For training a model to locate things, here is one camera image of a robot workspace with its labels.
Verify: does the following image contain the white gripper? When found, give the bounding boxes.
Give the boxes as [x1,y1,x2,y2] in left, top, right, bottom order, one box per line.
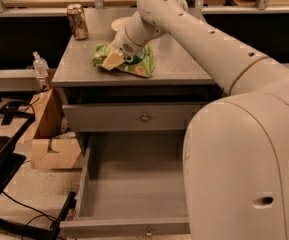
[102,28,143,71]

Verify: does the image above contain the green rice chip bag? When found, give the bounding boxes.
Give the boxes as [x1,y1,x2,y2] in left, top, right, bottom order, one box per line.
[92,44,155,78]

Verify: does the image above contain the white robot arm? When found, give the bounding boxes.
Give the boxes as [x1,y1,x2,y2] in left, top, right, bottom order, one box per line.
[112,0,289,240]

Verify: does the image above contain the grey drawer cabinet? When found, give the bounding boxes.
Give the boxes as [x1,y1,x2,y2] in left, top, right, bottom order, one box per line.
[53,8,224,152]

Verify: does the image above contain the closed upper grey drawer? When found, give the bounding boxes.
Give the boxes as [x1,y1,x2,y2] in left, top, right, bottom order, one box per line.
[63,103,201,132]

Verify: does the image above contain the open middle grey drawer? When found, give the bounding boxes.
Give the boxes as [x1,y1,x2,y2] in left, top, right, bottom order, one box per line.
[61,131,190,238]

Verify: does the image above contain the white paper bowl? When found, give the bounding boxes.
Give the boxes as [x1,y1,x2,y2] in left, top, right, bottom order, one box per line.
[111,17,130,32]

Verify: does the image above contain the gold soda can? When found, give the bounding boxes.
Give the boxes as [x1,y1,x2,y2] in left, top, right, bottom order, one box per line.
[67,4,89,40]

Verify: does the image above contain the clear plastic bottle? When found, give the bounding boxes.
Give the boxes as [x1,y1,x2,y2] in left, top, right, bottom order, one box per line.
[33,52,49,77]

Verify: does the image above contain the cardboard box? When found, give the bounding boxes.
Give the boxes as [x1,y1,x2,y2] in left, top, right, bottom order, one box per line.
[18,68,83,170]

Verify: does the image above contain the black metal stand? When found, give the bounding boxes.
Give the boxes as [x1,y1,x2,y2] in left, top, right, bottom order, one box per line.
[0,97,37,215]

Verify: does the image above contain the black floor cable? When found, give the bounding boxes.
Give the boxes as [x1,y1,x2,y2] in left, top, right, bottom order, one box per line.
[0,190,60,232]

